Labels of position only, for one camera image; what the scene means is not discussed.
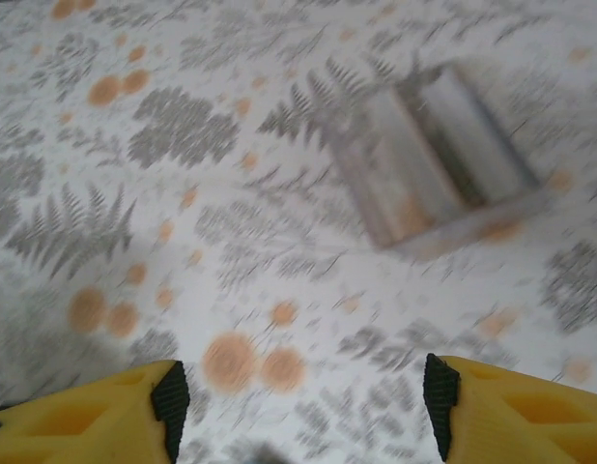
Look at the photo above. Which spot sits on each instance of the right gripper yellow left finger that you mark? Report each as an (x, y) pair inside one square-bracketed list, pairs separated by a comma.
[(86, 425)]

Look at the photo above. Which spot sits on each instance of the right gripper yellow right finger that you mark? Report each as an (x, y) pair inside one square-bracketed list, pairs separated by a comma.
[(520, 425)]

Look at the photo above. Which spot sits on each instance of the clear acrylic card box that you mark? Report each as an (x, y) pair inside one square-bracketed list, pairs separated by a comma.
[(448, 145)]

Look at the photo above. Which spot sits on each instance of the floral printed tablecloth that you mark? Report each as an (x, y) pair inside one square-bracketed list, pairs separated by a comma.
[(182, 217)]

